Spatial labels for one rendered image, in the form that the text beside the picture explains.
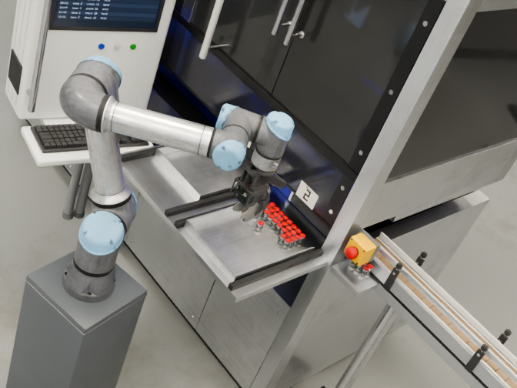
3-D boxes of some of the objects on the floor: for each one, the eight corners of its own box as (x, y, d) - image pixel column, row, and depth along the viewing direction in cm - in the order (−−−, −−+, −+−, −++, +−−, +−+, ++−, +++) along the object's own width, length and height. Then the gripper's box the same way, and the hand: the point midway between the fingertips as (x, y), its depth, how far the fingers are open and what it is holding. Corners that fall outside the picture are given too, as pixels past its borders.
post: (251, 401, 302) (518, -112, 179) (261, 412, 299) (538, -101, 176) (240, 407, 297) (504, -113, 175) (248, 419, 294) (524, -103, 172)
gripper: (239, 157, 199) (218, 215, 211) (260, 178, 194) (236, 236, 207) (262, 152, 204) (240, 209, 217) (283, 172, 200) (258, 229, 213)
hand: (247, 216), depth 213 cm, fingers closed
